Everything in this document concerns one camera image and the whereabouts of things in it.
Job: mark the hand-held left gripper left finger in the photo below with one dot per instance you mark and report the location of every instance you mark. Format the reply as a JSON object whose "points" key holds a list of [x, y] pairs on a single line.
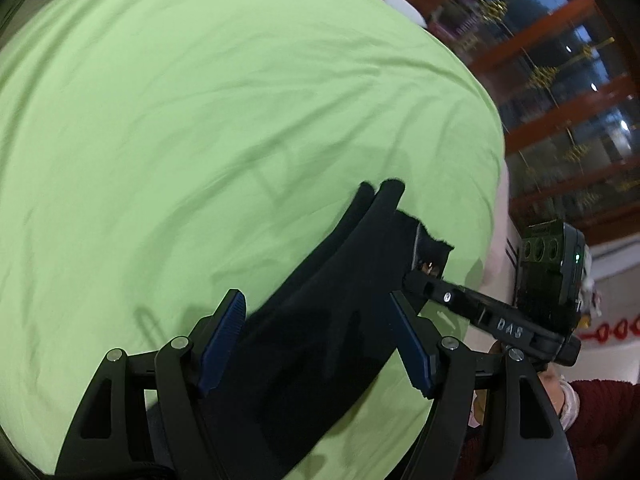
{"points": [[222, 342]]}

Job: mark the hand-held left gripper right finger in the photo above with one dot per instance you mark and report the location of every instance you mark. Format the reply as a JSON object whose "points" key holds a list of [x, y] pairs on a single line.
{"points": [[411, 347]]}

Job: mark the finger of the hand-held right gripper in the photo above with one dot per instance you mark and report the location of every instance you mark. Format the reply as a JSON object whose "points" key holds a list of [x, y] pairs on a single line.
{"points": [[467, 305]]}

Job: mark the black pants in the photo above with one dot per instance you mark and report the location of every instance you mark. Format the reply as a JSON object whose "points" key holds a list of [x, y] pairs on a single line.
{"points": [[310, 330]]}

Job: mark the person's right hand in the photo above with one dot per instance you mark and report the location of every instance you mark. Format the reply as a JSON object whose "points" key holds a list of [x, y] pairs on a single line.
{"points": [[492, 349]]}

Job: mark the wooden cabinet with glass doors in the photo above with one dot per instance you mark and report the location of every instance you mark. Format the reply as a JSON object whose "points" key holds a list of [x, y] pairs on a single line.
{"points": [[550, 85]]}

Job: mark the light green bed sheet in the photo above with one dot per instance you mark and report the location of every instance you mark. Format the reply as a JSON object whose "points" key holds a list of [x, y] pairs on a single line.
{"points": [[200, 135]]}

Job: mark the red knot wall decoration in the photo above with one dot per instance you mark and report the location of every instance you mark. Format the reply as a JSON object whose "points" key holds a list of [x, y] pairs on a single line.
{"points": [[614, 331]]}

